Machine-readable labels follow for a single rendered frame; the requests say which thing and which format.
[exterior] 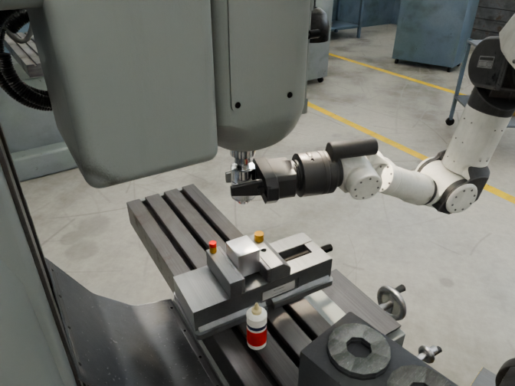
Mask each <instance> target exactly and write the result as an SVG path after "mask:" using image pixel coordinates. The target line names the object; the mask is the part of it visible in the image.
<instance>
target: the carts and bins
mask: <svg viewBox="0 0 515 386"><path fill-rule="evenodd" d="M481 41H482V40H472V39H471V38H468V39H467V45H466V48H465V52H464V57H463V61H462V65H461V70H460V73H459V77H458V82H457V86H456V90H455V93H454V99H453V102H452V105H451V111H450V115H449V117H448V118H447V119H446V120H445V122H446V124H447V125H448V126H451V125H453V124H454V119H453V116H454V111H455V107H456V104H457V101H458V102H459V103H460V104H461V105H462V106H463V107H464V108H465V107H466V104H467V101H468V99H469V97H470V95H459V92H460V88H461V83H462V80H463V76H464V71H465V67H466V63H467V58H468V55H469V51H470V48H471V45H473V46H475V47H476V46H477V45H478V44H479V43H480V42H481ZM507 128H515V111H514V113H513V115H512V117H511V119H510V121H509V123H508V125H507Z"/></svg>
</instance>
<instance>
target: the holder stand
mask: <svg viewBox="0 0 515 386"><path fill-rule="evenodd" d="M298 386H458V385H457V384H455V383H454V382H453V381H451V380H450V379H448V378H446V377H445V376H444V375H442V374H441V373H440V372H438V371H436V370H435V369H433V368H432V367H431V366H430V365H428V364H426V363H425V362H423V361H422V360H421V359H419V358H418V357H416V356H415V355H413V354H412V353H411V352H409V351H408V350H406V349H405V348H403V347H402V346H400V345H399V344H398V343H396V342H394V341H393V340H391V339H390V338H389V337H388V336H386V335H384V334H383V333H381V332H380V331H379V330H377V329H376V328H374V327H373V326H371V325H370V324H369V323H367V322H366V321H364V320H363V319H361V318H359V317H358V316H357V315H356V314H354V313H353V312H348V313H347V314H345V316H344V317H342V318H341V319H340V320H338V321H337V322H336V323H334V324H333V325H332V326H330V327H329V328H328V329H327V330H326V331H325V332H324V333H322V334H321V335H320V336H318V337H317V338H316V339H314V340H313V341H312V342H311V343H310V344H309V345H308V346H306V347H305V348H304V349H302V350H301V352H300V366H299V376H298Z"/></svg>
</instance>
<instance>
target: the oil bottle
mask: <svg viewBox="0 0 515 386"><path fill-rule="evenodd" d="M246 315H247V344H248V347H249V348H251V349H254V350H260V349H262V348H264V347H265V345H266V344H267V311H266V310H265V309H264V308H263V307H260V306H259V305H258V303H255V305H254V306H253V307H251V308H250V309H248V311H247V314H246Z"/></svg>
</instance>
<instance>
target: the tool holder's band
mask: <svg viewBox="0 0 515 386"><path fill-rule="evenodd" d="M254 172H255V164H254V163H253V162H250V163H249V166H248V167H247V168H239V167H237V163H235V162H234V163H233V164H231V173H233V174H234V175H239V176H246V175H251V174H253V173H254Z"/></svg>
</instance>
